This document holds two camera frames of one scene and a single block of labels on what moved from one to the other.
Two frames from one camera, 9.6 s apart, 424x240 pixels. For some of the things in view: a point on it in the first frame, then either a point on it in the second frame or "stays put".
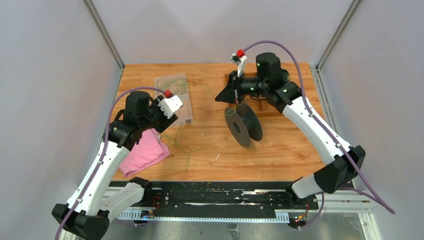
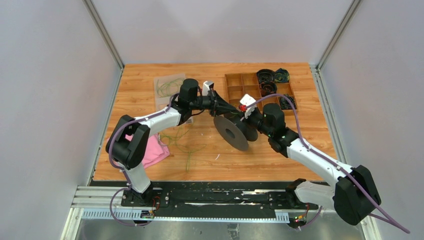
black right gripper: x=231 y=93 -> x=247 y=120
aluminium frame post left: x=94 y=17 stays put
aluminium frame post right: x=316 y=68 stays put
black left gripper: x=165 y=122 -> x=218 y=107
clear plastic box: x=177 y=84 stays put
